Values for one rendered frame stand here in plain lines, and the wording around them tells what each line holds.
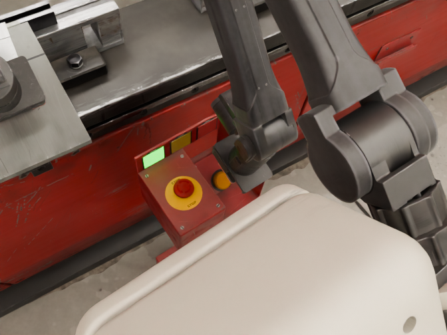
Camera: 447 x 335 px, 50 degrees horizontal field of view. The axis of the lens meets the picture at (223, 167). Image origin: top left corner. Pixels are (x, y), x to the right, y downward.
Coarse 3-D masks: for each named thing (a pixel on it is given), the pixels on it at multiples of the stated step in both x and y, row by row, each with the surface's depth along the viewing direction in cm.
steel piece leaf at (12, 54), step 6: (0, 42) 80; (6, 42) 80; (12, 42) 80; (0, 48) 79; (6, 48) 79; (12, 48) 79; (0, 54) 78; (6, 54) 79; (12, 54) 79; (6, 60) 78
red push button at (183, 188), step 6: (180, 180) 92; (186, 180) 92; (174, 186) 92; (180, 186) 91; (186, 186) 91; (192, 186) 92; (174, 192) 91; (180, 192) 91; (186, 192) 91; (192, 192) 91
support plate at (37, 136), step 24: (24, 24) 82; (24, 48) 80; (48, 72) 78; (48, 96) 76; (24, 120) 74; (48, 120) 74; (72, 120) 74; (0, 144) 71; (24, 144) 72; (48, 144) 72; (72, 144) 72; (0, 168) 70; (24, 168) 70
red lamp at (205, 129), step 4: (212, 120) 96; (216, 120) 97; (204, 124) 95; (208, 124) 96; (212, 124) 97; (200, 128) 96; (204, 128) 97; (208, 128) 98; (212, 128) 99; (200, 132) 97; (204, 132) 98; (208, 132) 99; (200, 136) 98
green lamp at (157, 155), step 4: (160, 148) 92; (152, 152) 92; (156, 152) 92; (160, 152) 93; (148, 156) 92; (152, 156) 93; (156, 156) 94; (160, 156) 95; (144, 160) 92; (148, 160) 93; (152, 160) 94; (156, 160) 95; (144, 164) 93; (148, 164) 94
